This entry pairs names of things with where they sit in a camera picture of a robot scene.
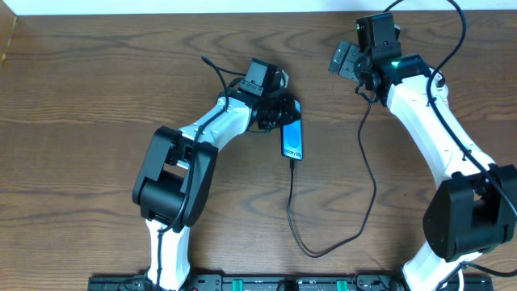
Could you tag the blue Galaxy smartphone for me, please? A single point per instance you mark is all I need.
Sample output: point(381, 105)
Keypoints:
point(292, 140)

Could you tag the white power strip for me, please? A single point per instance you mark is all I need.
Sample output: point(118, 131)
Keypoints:
point(439, 88)

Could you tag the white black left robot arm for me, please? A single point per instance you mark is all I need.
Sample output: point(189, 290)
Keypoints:
point(173, 183)

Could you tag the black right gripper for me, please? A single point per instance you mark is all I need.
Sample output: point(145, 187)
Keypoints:
point(347, 61)

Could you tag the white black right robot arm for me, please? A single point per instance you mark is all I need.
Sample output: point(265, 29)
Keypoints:
point(473, 210)

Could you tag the black mounting rail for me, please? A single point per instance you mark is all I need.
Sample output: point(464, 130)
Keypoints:
point(217, 282)

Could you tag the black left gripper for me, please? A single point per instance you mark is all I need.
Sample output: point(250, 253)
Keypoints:
point(288, 108)

